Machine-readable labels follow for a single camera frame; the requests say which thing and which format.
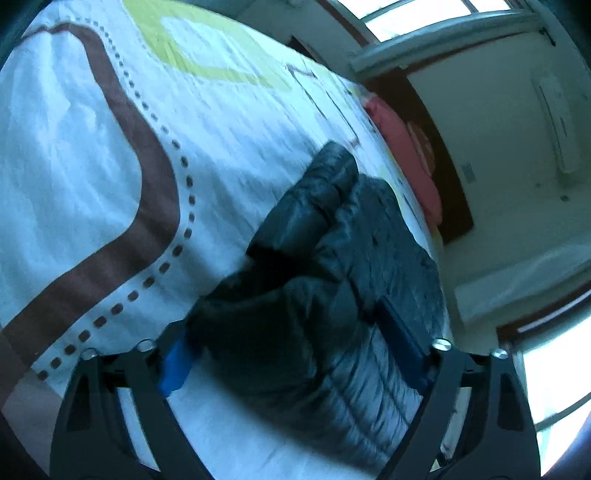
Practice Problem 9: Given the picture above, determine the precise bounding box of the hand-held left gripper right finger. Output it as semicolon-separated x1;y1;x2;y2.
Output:
374;295;541;480

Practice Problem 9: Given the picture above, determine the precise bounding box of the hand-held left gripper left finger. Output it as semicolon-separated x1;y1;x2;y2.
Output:
48;323;213;480

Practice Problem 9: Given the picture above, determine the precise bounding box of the black puffer jacket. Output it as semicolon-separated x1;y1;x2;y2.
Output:
187;141;455;476

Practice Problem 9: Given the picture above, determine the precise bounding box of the pale curtain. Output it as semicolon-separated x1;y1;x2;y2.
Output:
454;244;591;325
348;14;552;80

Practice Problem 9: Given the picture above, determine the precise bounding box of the wooden headboard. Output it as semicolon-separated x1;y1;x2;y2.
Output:
365;74;476;245

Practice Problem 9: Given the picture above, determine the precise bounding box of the wide window with wooden sill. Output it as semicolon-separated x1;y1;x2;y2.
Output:
496;295;591;467

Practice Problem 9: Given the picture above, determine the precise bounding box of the pink pillow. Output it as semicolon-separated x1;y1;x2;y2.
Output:
362;95;444;227

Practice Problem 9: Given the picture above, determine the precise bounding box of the brown patterned pillow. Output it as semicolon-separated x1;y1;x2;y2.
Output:
406;122;437;175

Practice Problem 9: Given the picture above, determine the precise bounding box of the bed with printed sheet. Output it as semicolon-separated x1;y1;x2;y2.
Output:
0;0;458;480

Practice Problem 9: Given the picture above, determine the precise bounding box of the white air conditioner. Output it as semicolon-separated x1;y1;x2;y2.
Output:
531;76;583;174

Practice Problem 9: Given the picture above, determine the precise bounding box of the window with narrow panes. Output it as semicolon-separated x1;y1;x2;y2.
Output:
323;0;515;44

